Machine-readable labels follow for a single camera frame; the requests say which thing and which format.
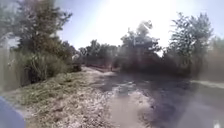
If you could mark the row of trees and bushes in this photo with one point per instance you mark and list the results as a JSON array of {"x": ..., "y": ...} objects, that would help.
[{"x": 140, "y": 53}]

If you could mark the grey dirt path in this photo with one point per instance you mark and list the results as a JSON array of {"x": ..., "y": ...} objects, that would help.
[{"x": 133, "y": 100}]

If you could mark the dry grass verge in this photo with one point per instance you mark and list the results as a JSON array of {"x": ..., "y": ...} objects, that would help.
[{"x": 56, "y": 91}]

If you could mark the tall green tree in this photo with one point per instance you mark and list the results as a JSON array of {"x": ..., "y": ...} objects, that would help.
[{"x": 38, "y": 43}]

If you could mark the pale side path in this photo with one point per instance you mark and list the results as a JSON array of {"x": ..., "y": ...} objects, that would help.
[{"x": 209, "y": 83}]

